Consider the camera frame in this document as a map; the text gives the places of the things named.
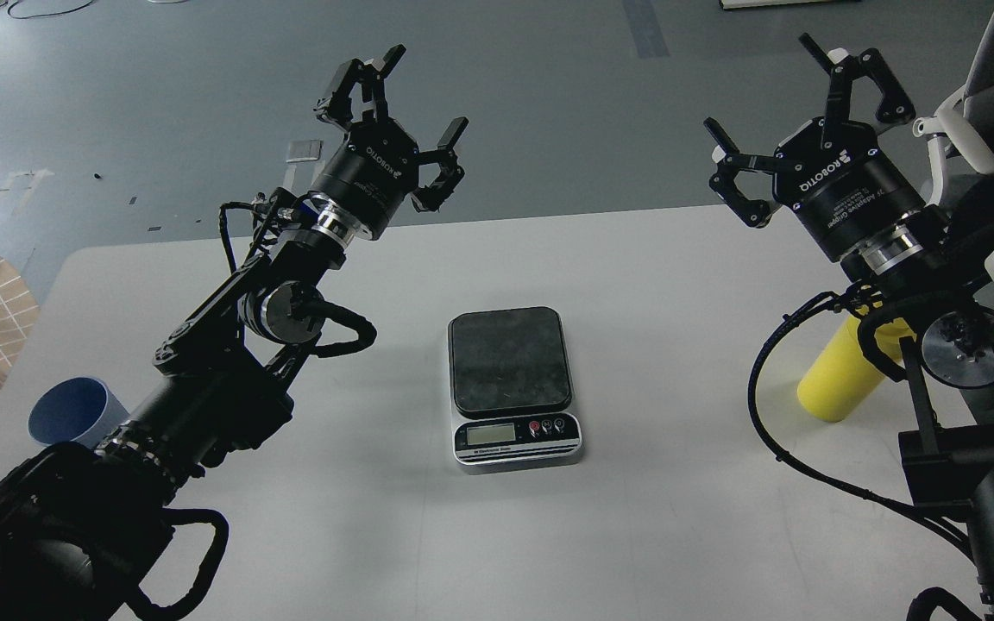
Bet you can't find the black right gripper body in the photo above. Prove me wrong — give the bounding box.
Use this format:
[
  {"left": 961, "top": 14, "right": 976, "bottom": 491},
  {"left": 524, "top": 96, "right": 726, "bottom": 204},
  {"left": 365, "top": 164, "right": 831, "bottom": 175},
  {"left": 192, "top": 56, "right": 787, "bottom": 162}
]
[{"left": 773, "top": 117, "right": 926, "bottom": 262}]

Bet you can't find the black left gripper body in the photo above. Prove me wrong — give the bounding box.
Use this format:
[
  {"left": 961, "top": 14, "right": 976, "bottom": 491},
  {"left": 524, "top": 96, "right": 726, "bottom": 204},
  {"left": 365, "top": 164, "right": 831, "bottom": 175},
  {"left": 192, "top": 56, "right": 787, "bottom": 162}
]
[{"left": 309, "top": 118, "right": 419, "bottom": 241}]

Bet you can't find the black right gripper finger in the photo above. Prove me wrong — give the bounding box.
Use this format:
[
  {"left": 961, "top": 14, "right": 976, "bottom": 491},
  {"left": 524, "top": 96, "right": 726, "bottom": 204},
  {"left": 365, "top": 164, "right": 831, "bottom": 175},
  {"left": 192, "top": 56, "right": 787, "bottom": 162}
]
[
  {"left": 704, "top": 117, "right": 783, "bottom": 229},
  {"left": 798, "top": 33, "right": 917, "bottom": 130}
]

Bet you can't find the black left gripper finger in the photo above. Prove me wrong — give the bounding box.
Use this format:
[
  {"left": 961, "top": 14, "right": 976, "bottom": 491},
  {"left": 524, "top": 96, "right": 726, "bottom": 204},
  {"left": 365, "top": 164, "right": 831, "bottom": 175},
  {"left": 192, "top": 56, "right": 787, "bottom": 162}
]
[
  {"left": 314, "top": 44, "right": 406, "bottom": 131},
  {"left": 411, "top": 116, "right": 469, "bottom": 213}
]

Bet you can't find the yellow squeeze bottle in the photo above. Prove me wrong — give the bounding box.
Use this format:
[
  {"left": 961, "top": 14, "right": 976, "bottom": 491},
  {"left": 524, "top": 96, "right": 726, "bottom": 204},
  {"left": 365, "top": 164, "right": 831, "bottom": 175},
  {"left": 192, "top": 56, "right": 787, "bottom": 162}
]
[{"left": 796, "top": 300, "right": 887, "bottom": 422}]

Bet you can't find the blue ribbed plastic cup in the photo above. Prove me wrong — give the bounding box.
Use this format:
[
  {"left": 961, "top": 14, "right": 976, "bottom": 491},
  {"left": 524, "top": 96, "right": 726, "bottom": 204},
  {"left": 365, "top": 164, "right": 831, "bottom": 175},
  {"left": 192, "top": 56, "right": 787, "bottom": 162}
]
[{"left": 27, "top": 376, "right": 130, "bottom": 449}]

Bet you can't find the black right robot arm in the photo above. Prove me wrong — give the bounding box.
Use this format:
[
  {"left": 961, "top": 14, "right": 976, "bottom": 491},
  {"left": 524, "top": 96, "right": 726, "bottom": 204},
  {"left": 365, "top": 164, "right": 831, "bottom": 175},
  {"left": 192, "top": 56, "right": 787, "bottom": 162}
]
[{"left": 703, "top": 34, "right": 994, "bottom": 620}]

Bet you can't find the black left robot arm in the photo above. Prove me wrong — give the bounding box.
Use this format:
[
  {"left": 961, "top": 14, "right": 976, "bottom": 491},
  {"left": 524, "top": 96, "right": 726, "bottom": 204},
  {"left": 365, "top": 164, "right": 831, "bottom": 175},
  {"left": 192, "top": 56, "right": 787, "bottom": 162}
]
[{"left": 0, "top": 46, "right": 467, "bottom": 620}]

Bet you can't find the black digital kitchen scale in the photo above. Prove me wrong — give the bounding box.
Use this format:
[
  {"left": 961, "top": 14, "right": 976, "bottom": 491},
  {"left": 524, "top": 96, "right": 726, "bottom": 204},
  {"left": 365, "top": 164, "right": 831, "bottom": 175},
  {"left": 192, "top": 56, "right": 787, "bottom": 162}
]
[{"left": 447, "top": 306, "right": 585, "bottom": 474}]

